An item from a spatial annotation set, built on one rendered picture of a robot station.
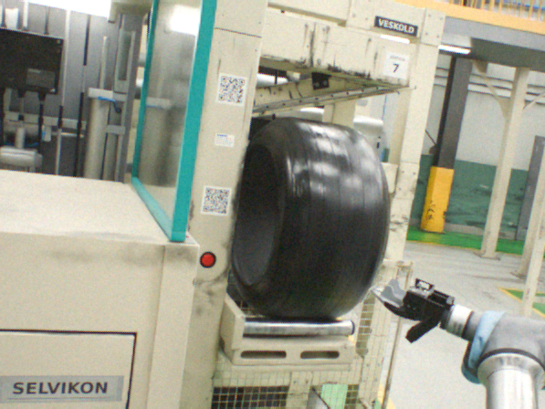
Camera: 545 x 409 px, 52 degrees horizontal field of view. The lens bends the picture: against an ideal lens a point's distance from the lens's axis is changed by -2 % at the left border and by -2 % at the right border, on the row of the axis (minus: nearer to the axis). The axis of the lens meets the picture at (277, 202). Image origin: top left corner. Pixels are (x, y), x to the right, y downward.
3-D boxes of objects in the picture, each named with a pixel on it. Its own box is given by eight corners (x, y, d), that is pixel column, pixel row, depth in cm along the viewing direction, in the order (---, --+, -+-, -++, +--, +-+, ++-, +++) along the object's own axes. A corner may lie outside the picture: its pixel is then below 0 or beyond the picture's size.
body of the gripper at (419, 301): (414, 276, 148) (458, 293, 143) (408, 302, 152) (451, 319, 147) (403, 289, 142) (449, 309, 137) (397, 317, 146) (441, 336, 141)
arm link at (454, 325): (466, 327, 145) (456, 344, 139) (449, 320, 147) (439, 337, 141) (474, 304, 141) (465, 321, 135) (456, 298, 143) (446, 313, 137)
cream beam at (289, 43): (240, 54, 170) (247, 5, 168) (220, 59, 193) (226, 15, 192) (411, 88, 191) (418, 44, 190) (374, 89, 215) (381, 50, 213)
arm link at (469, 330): (501, 365, 135) (509, 341, 130) (457, 346, 140) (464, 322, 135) (509, 345, 140) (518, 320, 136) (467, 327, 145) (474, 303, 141)
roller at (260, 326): (238, 315, 149) (233, 318, 153) (238, 332, 148) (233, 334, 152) (355, 319, 162) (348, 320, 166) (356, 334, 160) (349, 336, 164)
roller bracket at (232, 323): (230, 351, 145) (235, 315, 144) (198, 300, 182) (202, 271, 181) (242, 351, 146) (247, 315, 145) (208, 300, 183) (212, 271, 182)
